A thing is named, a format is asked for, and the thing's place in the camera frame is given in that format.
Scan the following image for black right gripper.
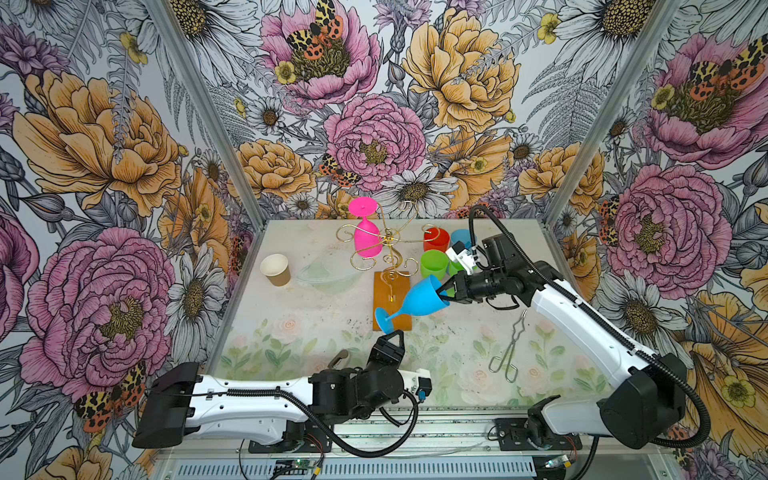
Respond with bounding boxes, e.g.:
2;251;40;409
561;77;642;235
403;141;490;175
433;267;506;306

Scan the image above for blue wine glass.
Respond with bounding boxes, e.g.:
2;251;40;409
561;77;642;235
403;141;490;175
451;229;472;249
374;275;450;334

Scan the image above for green wine glass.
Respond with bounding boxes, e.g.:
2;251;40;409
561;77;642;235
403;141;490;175
419;250;450;280
448;260;463;276

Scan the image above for red wine glass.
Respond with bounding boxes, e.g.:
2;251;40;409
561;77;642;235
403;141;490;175
422;226;451;252

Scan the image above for pink wine glass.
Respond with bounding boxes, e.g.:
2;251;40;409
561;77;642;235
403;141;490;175
349;197;383;259

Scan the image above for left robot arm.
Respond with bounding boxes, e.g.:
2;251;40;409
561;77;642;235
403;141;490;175
132;330;432;459

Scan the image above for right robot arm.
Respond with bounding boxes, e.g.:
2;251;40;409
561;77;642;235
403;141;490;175
436;205;712;449

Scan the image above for small metal carabiner clip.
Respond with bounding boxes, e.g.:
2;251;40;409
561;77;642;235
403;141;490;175
327;349;350;369

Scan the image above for metal tongs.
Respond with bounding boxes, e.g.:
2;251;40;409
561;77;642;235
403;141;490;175
488;310;528;384

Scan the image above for brown paper cup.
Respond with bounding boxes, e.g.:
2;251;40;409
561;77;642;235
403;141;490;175
259;254;291;287

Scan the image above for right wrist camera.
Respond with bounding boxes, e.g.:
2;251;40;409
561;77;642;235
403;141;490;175
445;243;482;275

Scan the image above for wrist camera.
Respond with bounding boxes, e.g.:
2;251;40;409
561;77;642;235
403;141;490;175
412;369;433;403
445;243;482;275

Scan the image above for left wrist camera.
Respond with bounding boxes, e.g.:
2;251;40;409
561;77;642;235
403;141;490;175
412;369;433;403

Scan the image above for gold wire glass rack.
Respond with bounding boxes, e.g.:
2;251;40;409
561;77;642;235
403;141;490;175
336;219;419;333

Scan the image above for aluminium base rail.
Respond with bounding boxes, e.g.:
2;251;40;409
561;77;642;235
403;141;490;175
151;408;684;479

